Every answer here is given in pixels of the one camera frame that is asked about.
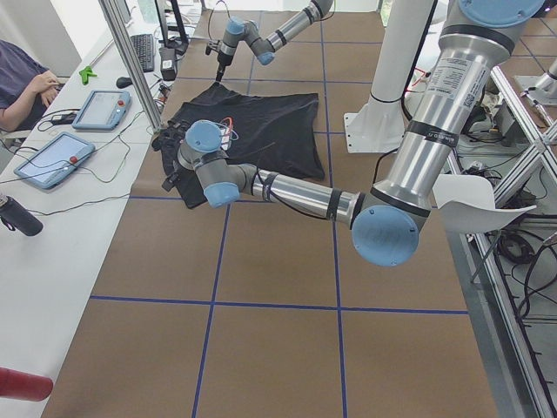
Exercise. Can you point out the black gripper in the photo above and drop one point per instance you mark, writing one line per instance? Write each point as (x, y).
(173, 172)
(223, 62)

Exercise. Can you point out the black t-shirt with logo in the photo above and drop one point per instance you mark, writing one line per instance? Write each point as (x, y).
(274, 133)

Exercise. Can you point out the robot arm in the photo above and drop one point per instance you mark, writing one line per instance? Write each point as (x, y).
(385, 222)
(264, 49)

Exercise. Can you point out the black power adapter box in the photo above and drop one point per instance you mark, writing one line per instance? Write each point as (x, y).
(168, 63)

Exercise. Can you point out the black keyboard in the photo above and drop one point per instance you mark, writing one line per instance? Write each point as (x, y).
(143, 45)

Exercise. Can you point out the black computer mouse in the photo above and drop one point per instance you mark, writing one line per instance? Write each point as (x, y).
(123, 82)

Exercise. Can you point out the upper blue teach pendant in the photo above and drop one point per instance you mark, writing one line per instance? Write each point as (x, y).
(102, 110)

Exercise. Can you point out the blue teach pendant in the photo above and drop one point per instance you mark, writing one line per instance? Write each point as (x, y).
(55, 161)
(102, 110)

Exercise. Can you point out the lower blue teach pendant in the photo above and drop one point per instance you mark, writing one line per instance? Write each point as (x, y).
(55, 161)

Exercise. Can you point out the green plastic clip tool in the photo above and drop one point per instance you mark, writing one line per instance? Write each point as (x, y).
(86, 74)

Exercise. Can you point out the brown paper table mat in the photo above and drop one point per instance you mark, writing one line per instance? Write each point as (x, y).
(253, 310)

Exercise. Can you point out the black water bottle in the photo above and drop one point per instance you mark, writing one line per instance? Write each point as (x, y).
(15, 217)

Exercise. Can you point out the seated person in blue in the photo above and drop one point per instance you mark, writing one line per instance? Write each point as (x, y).
(27, 89)

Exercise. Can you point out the red cylinder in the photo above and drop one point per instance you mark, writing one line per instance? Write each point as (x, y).
(25, 387)

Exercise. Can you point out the white curved paper sheet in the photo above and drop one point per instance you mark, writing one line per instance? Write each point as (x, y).
(467, 205)

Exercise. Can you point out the aluminium frame post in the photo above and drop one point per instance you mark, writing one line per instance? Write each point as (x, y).
(115, 21)

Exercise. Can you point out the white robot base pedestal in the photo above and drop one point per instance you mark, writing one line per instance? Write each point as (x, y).
(379, 125)

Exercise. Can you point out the aluminium frame rack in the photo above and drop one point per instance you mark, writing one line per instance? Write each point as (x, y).
(510, 274)

